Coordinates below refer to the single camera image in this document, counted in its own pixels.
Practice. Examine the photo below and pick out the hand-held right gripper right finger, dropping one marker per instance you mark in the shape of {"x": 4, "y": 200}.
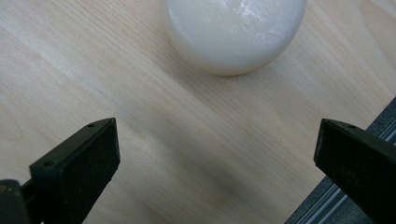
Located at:
{"x": 358, "y": 158}

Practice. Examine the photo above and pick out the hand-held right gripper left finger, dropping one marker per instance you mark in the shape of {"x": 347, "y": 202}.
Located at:
{"x": 76, "y": 168}

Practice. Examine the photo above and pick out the white round cup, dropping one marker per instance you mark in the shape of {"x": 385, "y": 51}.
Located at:
{"x": 233, "y": 34}

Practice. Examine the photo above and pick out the grey metal table edge rail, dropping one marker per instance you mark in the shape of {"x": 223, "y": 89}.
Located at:
{"x": 334, "y": 202}

